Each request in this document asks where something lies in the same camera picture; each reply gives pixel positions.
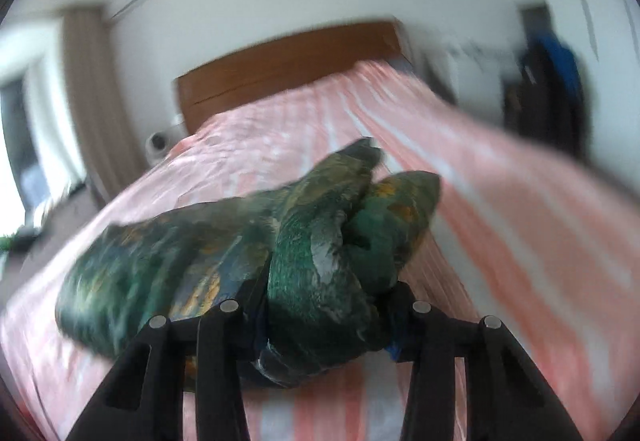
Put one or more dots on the white sheer curtain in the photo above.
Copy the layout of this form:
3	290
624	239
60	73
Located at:
50	131

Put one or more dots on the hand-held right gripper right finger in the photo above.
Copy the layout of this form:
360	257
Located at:
425	346

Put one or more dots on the bed with striped pink sheet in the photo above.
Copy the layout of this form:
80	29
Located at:
500	221

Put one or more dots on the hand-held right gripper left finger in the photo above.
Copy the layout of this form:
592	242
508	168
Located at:
220	346

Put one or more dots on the dark framed window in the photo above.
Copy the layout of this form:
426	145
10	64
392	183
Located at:
15	146

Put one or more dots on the wooden headboard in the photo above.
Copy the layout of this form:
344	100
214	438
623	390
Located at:
280	71

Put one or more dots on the small white fan heater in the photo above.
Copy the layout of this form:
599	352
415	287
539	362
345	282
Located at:
160	146

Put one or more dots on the beige curtain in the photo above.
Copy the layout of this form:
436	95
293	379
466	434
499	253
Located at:
95	111

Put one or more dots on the green printed jacket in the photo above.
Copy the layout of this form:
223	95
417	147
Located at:
300	271

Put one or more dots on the black jacket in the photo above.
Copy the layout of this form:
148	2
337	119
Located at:
540	111

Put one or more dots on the white wardrobe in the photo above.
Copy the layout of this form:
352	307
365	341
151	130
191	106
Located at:
610	71

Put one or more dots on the blue garment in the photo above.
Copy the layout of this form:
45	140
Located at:
560	58

